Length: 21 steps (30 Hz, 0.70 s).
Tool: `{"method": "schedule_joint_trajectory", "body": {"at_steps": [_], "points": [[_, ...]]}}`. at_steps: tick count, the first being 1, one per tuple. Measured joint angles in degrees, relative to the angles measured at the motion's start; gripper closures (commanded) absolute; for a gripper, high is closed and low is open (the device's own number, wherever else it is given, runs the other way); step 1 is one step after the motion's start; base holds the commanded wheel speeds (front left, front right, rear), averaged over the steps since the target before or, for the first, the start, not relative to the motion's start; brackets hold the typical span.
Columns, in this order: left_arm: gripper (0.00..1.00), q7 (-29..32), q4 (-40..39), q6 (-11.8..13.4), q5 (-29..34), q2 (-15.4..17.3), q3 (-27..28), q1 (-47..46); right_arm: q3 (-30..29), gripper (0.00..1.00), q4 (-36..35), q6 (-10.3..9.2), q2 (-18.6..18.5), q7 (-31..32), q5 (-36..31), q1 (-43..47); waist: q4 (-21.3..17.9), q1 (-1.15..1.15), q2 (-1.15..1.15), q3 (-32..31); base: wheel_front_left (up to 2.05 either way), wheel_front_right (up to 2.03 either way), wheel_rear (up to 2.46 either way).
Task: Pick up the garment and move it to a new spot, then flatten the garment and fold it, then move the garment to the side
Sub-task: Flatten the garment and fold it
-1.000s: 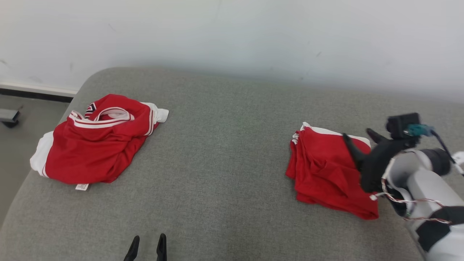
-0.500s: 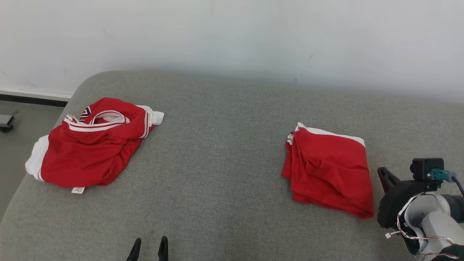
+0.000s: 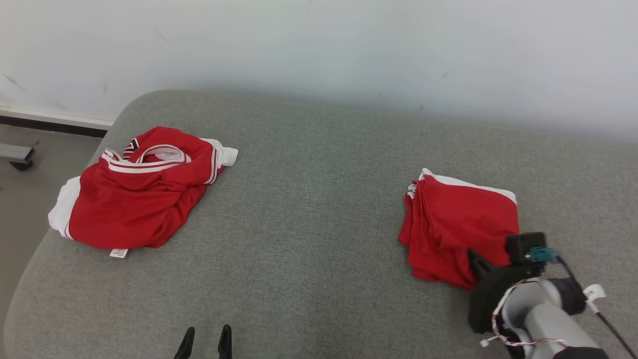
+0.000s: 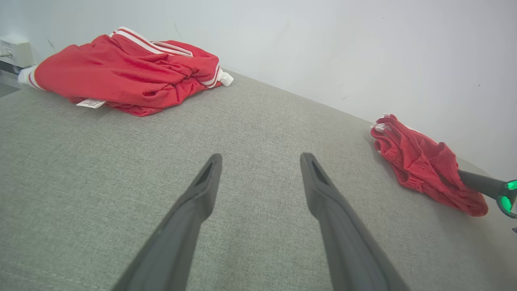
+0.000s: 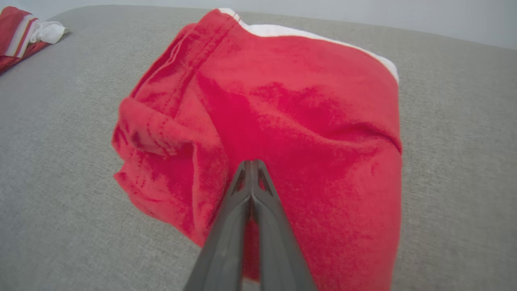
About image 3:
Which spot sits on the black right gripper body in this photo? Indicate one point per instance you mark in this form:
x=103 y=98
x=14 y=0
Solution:
x=486 y=299

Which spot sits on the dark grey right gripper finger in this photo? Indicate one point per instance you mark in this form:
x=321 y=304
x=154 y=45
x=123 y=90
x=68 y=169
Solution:
x=480 y=263

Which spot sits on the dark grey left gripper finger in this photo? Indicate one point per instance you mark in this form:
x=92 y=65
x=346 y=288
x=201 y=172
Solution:
x=185 y=346
x=225 y=344

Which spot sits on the red shorts with white trim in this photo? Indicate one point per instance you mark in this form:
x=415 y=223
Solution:
x=458 y=224

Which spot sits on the red basketball jersey number 23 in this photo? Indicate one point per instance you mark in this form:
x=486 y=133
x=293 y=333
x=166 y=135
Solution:
x=134 y=209

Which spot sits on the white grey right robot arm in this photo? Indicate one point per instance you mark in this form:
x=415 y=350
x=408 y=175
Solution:
x=543 y=319

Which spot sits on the grey fabric sofa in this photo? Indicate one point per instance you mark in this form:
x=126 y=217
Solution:
x=309 y=224

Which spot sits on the grey metal leg with caster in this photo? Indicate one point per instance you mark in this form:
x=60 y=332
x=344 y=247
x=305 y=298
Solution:
x=17 y=153

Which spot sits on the white and black baseboard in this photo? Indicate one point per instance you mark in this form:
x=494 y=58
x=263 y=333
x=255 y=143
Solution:
x=50 y=122

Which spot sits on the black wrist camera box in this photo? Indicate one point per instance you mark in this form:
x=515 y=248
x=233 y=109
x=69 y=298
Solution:
x=521 y=247

